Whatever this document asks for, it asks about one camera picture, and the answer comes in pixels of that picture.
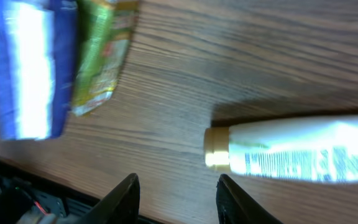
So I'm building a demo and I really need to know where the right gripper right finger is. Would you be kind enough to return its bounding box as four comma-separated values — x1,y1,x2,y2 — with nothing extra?
216,174,282,224

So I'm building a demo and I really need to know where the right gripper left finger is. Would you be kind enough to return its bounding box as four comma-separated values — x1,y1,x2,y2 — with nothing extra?
75,173,140,224

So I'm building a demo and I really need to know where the white tube gold cap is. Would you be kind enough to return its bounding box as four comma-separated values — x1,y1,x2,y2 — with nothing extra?
204,115,358,184

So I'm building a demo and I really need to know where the green snack packet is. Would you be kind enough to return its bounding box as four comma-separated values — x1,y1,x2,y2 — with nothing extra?
71,0,140,116

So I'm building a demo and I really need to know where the purple tissue pack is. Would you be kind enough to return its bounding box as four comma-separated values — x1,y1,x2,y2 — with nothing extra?
0,0,78,140

